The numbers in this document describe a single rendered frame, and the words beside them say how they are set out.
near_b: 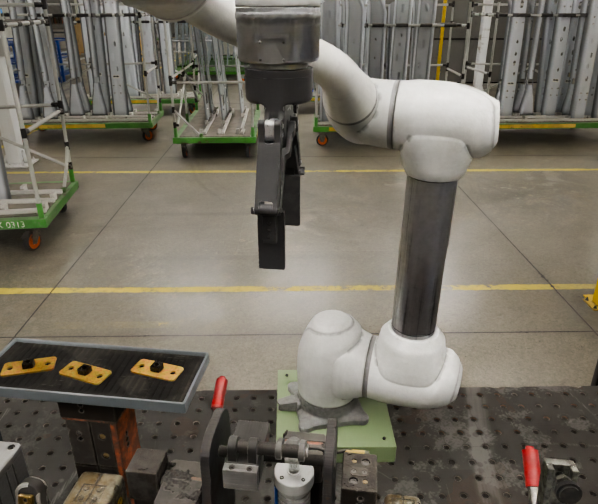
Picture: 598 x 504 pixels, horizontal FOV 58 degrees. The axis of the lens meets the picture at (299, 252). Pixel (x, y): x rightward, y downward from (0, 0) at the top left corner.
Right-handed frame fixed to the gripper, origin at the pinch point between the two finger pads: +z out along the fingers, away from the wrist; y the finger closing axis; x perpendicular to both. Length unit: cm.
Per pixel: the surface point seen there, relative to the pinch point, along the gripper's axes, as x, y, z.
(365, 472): 12.2, 3.8, 34.2
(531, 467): 35.1, 1.6, 32.5
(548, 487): 34.0, 10.2, 27.1
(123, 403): -25.7, -1.6, 30.4
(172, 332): -96, -193, 146
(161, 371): -22.3, -9.5, 29.8
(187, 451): -31, -38, 77
